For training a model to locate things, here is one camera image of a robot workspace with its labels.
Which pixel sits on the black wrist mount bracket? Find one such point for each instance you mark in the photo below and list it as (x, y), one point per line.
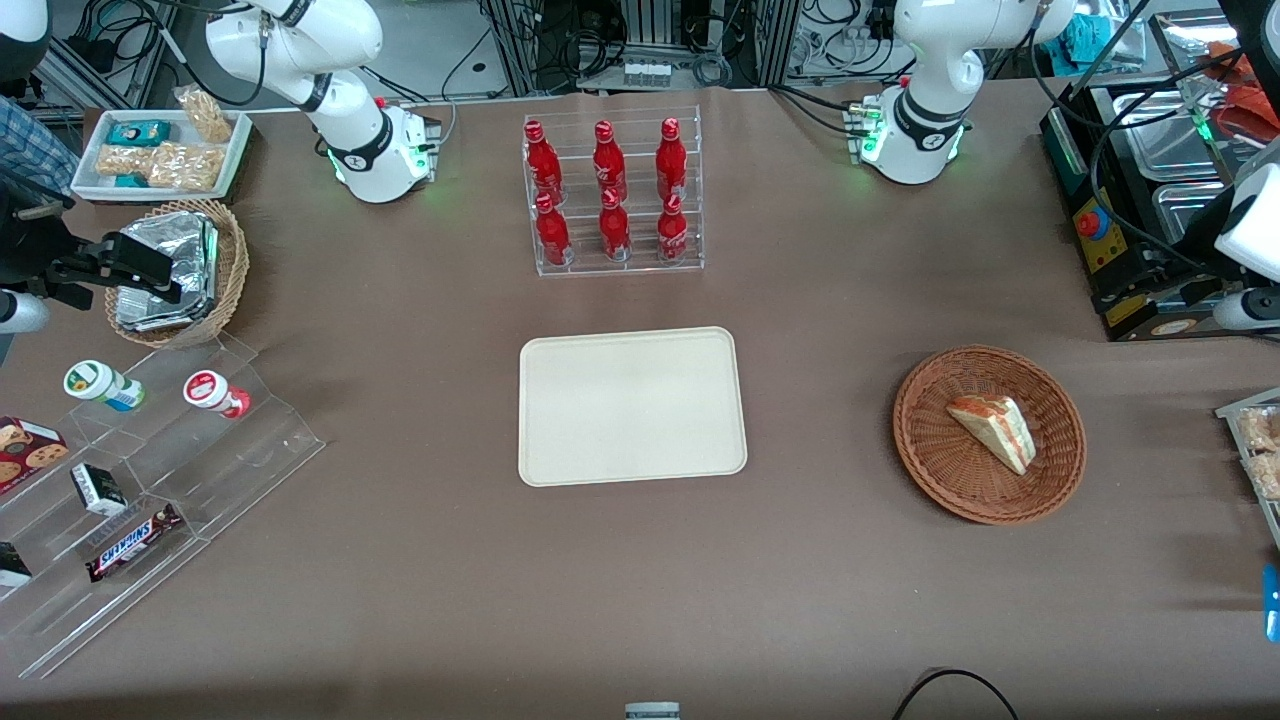
(80, 268)

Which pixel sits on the small black white carton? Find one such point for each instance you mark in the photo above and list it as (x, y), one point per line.
(98, 488)

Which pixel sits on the small teal snack packet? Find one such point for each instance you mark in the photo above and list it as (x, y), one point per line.
(130, 181)

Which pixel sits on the red lid yogurt cup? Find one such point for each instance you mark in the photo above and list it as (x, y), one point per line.
(210, 390)

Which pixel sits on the beige plastic tray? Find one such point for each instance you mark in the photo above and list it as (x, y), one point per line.
(630, 410)

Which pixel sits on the grey tray with snack bags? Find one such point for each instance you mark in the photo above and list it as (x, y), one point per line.
(1232, 408)

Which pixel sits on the clear acrylic stepped shelf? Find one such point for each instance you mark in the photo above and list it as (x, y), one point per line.
(250, 450)

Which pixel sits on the black food warmer cabinet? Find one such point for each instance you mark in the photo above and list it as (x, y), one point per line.
(1100, 265)

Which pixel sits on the black white snack packet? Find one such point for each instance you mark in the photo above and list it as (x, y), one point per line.
(12, 565)

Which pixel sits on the aluminium equipment frame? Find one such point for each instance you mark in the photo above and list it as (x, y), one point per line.
(660, 25)

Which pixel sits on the round brown wicker basket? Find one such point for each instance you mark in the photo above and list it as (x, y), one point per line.
(940, 460)

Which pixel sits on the triangular sandwich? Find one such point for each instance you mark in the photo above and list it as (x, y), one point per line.
(1000, 430)

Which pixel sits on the white rectangular snack tray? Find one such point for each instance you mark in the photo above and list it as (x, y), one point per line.
(86, 186)

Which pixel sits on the green lid yogurt cup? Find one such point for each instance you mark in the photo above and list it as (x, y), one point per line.
(95, 382)

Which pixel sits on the white connector strip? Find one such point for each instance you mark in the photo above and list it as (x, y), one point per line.
(647, 73)

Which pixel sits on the teal snack box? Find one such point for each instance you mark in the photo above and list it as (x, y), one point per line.
(140, 132)

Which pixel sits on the blue plaid fabric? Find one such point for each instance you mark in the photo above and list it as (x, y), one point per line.
(35, 145)

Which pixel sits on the red emergency stop button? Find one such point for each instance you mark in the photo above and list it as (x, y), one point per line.
(1093, 224)

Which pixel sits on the grey device edge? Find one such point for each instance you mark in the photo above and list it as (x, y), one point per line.
(652, 712)

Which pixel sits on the red cola bottle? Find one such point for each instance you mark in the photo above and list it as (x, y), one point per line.
(671, 160)
(552, 235)
(672, 232)
(607, 160)
(542, 160)
(614, 230)

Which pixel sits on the silver foil wrapped package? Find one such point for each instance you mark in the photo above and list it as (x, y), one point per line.
(188, 245)

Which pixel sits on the clear acrylic bottle rack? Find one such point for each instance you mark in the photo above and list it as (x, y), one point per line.
(582, 270)

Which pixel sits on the blue plastic object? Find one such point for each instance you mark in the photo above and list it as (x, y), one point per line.
(1272, 605)

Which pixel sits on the tan wicker basket with foil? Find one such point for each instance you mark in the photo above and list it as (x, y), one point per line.
(233, 270)

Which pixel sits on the orange fried food piece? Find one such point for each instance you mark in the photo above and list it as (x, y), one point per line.
(1238, 90)

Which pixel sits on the red cookie box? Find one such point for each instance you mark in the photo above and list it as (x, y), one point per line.
(30, 450)

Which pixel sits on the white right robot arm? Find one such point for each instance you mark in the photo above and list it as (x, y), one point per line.
(300, 40)

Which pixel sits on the Snickers chocolate bar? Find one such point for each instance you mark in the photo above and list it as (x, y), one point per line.
(130, 542)

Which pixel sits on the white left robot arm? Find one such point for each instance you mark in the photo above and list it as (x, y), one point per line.
(930, 60)

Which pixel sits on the steel food pan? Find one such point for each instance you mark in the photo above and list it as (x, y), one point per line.
(1185, 40)
(1160, 135)
(1180, 205)

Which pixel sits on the clear bag of puffed snacks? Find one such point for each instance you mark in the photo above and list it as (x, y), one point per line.
(1262, 430)
(1266, 476)

